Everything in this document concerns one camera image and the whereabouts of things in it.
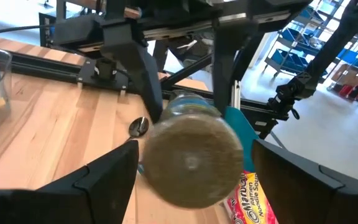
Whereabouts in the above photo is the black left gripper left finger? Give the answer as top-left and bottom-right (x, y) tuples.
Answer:
(37, 140), (140, 224)

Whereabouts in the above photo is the spice jar with tan lid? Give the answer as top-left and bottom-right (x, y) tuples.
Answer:
(142, 89), (245, 210)

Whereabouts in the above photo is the cardboard box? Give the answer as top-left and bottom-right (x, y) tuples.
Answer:
(331, 63), (358, 88)

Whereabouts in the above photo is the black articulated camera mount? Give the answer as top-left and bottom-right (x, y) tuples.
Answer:
(267, 70), (321, 121)

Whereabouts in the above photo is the metal spoon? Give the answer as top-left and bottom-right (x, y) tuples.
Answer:
(124, 116), (150, 144)

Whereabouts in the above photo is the shelf rack with blue bins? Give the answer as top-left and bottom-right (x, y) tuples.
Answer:
(264, 0), (358, 103)

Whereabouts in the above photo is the red beef ramen packet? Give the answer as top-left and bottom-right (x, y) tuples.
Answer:
(223, 170), (280, 224)

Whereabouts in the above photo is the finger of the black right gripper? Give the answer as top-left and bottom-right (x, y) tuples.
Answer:
(103, 29), (163, 124)
(213, 21), (259, 115)

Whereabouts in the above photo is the silver aluminium extrusion bar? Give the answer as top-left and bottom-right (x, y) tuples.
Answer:
(231, 79), (242, 110)

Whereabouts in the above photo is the teal plastic bin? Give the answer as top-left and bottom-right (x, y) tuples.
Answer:
(223, 105), (261, 174)

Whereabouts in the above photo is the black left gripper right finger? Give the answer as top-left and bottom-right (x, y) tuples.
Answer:
(252, 139), (358, 224)

